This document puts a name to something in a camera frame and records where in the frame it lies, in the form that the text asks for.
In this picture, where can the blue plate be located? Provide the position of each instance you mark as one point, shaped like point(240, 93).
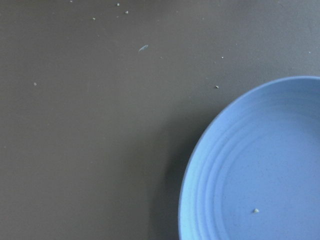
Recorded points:
point(255, 172)

